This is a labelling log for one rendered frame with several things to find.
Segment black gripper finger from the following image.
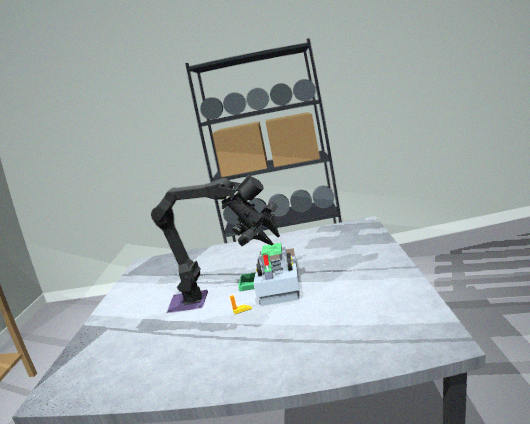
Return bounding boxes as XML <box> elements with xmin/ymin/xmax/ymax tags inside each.
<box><xmin>262</xmin><ymin>214</ymin><xmax>280</xmax><ymax>238</ymax></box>
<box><xmin>251</xmin><ymin>229</ymin><xmax>274</xmax><ymax>246</ymax></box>

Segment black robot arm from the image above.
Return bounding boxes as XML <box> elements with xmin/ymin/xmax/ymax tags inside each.
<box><xmin>151</xmin><ymin>175</ymin><xmax>264</xmax><ymax>305</ymax></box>

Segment yellow chock with orange handle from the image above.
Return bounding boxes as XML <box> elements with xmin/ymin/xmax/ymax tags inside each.
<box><xmin>230</xmin><ymin>295</ymin><xmax>252</xmax><ymax>315</ymax></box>

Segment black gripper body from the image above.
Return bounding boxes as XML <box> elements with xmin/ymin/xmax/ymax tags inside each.
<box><xmin>238</xmin><ymin>202</ymin><xmax>278</xmax><ymax>246</ymax></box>

